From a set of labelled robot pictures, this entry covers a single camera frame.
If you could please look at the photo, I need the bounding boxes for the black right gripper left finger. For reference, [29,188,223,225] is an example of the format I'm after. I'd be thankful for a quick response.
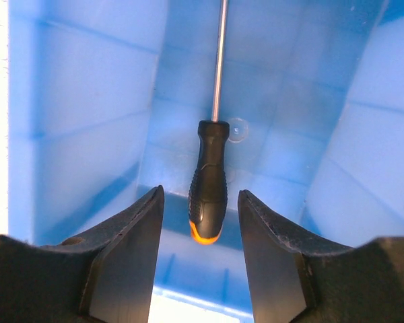
[0,184,165,323]

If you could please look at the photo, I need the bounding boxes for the black orange handled screwdriver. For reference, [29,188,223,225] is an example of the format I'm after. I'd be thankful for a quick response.
[187,0,231,246]

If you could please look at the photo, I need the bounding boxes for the blue plastic bin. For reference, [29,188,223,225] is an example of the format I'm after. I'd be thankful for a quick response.
[7,0,404,320]

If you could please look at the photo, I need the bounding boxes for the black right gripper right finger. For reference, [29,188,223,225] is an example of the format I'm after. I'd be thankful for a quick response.
[238,189,404,323]

